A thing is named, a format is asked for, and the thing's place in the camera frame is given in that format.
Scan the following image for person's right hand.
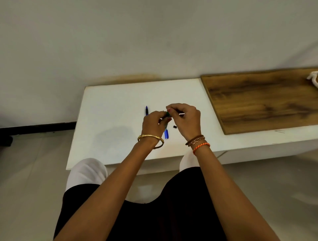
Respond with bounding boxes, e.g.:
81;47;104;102
166;103;202;142

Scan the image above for person's left hand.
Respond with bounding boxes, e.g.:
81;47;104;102
141;111;172;143

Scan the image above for green lead refill case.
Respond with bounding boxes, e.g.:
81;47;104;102
163;111;186;119

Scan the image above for person's right forearm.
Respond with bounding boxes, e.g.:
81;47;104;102
193;146;281;241

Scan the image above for person's left forearm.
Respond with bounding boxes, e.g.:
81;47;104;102
53;143;159;241

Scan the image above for gold bangle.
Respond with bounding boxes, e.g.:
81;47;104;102
137;134;165;150

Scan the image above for wooden board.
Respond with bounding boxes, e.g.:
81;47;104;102
200;67;318;135

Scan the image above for white trousers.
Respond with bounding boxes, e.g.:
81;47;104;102
65;150;202;193

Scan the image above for black tunic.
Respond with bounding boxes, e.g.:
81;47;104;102
53;167;228;241

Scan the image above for black skirting strip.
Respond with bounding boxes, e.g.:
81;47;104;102
0;121;77;136

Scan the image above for black object on floor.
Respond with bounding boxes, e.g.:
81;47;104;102
0;135;13;147

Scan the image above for brown band bracelet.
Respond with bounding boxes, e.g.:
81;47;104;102
185;135;204;146

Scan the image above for copper wire bracelet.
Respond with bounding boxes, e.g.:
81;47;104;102
187;136;206;147

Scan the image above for orange braided bracelet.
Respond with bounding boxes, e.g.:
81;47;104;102
192;142;211;156

